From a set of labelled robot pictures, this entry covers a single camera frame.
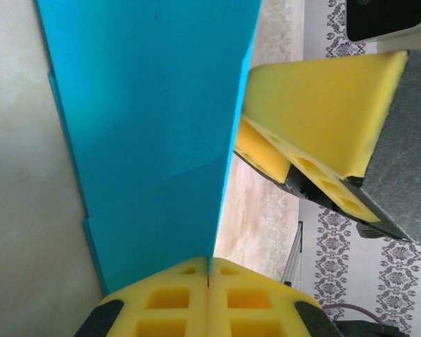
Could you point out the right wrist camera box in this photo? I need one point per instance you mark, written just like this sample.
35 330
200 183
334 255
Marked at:
386 17

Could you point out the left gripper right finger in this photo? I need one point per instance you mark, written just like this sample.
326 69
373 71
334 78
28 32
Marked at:
249 302

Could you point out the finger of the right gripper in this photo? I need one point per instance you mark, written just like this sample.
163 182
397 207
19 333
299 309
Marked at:
263 154
319 105

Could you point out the aluminium table side rail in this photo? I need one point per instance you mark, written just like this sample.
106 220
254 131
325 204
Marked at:
293 256

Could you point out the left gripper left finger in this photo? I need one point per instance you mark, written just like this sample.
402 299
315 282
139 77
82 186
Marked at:
168 302

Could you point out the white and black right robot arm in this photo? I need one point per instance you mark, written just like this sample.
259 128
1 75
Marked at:
368 330

